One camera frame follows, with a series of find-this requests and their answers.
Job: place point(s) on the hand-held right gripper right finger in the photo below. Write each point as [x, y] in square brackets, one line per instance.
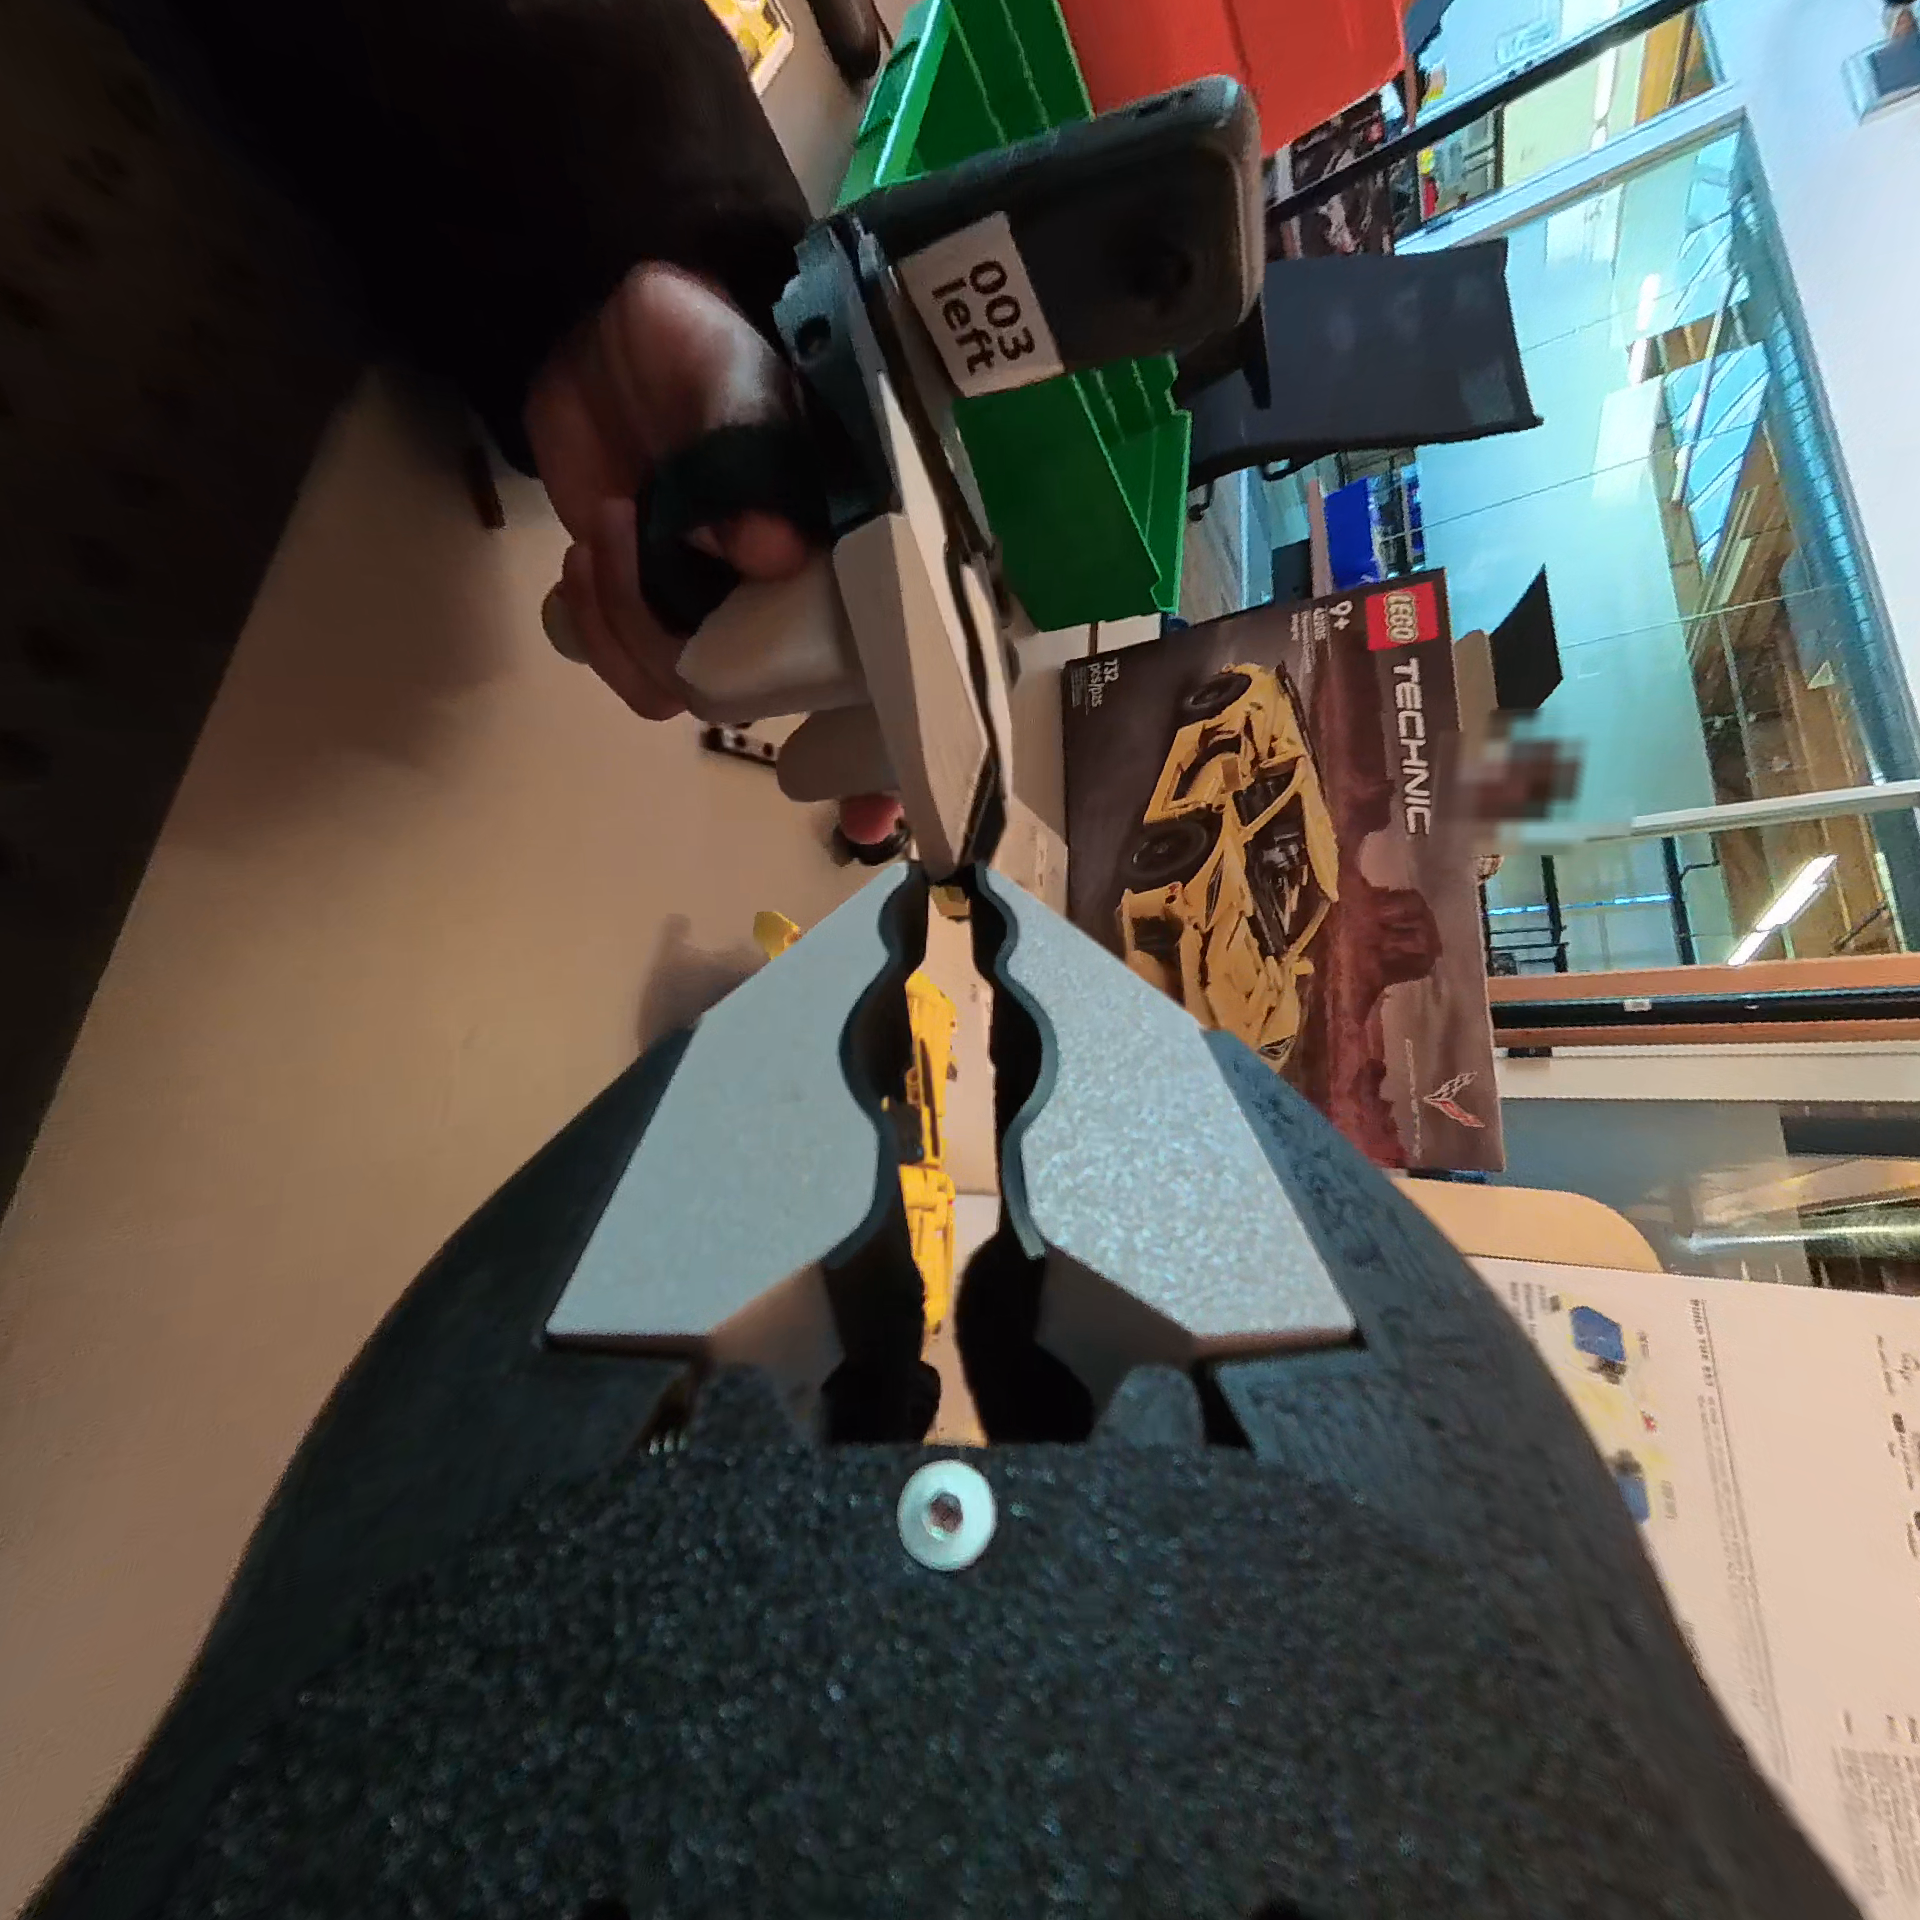
[1202, 1185]

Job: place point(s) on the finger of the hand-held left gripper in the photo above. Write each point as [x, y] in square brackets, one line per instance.
[916, 674]
[1008, 705]

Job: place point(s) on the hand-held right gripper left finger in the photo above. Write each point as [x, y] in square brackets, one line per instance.
[704, 1185]

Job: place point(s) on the instruction booklet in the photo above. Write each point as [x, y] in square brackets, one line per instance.
[1037, 868]

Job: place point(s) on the pile of black brick parts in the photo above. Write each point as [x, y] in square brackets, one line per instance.
[739, 738]

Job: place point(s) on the yellow toy brick car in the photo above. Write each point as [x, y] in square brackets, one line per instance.
[931, 1036]

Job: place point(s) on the person's left forearm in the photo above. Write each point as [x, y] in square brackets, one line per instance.
[376, 180]

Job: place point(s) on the grey desk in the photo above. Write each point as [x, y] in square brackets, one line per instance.
[376, 900]

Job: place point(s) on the person's left hand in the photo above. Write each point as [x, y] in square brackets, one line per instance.
[600, 406]

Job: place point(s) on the red storage bin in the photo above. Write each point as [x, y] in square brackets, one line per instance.
[1244, 60]

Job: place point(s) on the green storage bin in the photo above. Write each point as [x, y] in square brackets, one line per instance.
[1079, 480]

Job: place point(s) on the toy car box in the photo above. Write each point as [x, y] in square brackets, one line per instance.
[1244, 839]

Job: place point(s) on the black office chair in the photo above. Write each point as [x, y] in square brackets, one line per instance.
[1382, 359]

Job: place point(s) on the black floor lamp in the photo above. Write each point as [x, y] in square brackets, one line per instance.
[1500, 91]

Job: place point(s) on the white paper notice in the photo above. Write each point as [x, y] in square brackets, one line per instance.
[1770, 1499]

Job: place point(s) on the perforated grey panel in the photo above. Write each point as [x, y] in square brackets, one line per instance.
[91, 600]

